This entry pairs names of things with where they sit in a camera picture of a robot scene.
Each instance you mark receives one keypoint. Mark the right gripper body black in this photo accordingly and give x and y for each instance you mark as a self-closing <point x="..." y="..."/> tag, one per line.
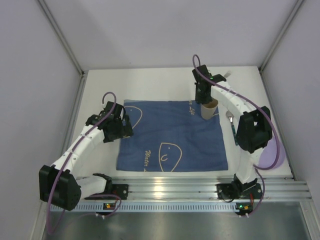
<point x="203" y="98"/>

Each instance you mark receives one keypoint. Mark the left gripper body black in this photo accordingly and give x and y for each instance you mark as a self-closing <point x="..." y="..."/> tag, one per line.
<point x="126" y="125"/>

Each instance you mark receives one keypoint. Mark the beige cup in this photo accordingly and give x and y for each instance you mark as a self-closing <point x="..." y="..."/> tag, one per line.
<point x="208" y="110"/>

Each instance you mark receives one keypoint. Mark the fork with green handle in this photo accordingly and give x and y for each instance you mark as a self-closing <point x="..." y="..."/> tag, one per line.
<point x="227" y="74"/>

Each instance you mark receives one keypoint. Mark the spoon with green handle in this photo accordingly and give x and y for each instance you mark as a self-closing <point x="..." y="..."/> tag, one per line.
<point x="230" y="116"/>

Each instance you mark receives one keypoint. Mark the blue cloth placemat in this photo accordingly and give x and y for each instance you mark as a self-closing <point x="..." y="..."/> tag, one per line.
<point x="171" y="136"/>

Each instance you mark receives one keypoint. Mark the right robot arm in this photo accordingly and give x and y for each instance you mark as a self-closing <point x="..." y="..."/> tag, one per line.
<point x="253" y="130"/>

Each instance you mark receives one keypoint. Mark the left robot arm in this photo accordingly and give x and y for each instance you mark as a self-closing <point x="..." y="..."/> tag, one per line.
<point x="60" y="183"/>

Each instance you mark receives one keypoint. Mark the purple plate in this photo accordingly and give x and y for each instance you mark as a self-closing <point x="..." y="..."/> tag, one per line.
<point x="269" y="153"/>

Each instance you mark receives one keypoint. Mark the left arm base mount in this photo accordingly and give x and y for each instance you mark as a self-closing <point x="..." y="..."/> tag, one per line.
<point x="120" y="190"/>

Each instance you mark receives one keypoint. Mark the aluminium rail frame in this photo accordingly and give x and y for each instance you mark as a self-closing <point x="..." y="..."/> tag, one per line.
<point x="204" y="189"/>

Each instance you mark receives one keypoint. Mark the perforated cable duct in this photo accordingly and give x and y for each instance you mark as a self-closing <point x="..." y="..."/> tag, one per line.
<point x="177" y="207"/>

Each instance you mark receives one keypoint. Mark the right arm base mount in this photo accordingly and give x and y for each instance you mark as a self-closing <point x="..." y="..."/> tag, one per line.
<point x="236" y="190"/>

